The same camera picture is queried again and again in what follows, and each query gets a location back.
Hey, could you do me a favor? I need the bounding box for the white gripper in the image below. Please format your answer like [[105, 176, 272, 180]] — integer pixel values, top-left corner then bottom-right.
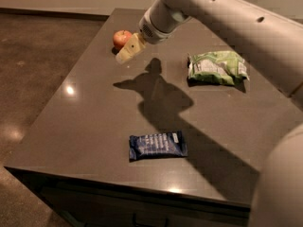
[[116, 0, 190, 64]]

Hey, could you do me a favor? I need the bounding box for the blue snack bar wrapper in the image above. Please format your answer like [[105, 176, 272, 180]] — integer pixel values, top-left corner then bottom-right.
[[129, 131, 187, 161]]

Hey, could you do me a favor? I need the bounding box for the green chip bag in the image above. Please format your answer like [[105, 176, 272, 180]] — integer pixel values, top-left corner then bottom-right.
[[187, 51, 249, 86]]

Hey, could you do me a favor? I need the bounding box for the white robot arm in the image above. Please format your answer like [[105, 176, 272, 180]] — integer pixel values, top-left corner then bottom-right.
[[116, 0, 303, 227]]

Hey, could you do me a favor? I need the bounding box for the red apple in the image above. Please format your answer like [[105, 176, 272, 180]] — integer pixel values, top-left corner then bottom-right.
[[113, 30, 132, 50]]

